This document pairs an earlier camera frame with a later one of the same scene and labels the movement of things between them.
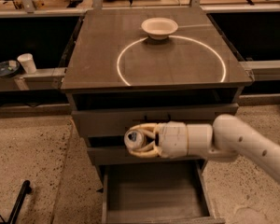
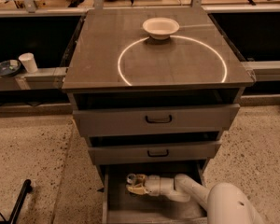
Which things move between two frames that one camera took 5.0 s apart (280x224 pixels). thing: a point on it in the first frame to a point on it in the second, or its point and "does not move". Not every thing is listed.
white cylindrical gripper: x=173 y=139 to x=152 y=184
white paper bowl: x=158 y=28 does not move
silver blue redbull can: x=135 y=139 to x=132 y=177
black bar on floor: x=26 y=189 does not move
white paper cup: x=27 y=60 does not move
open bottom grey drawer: x=156 y=191 does not move
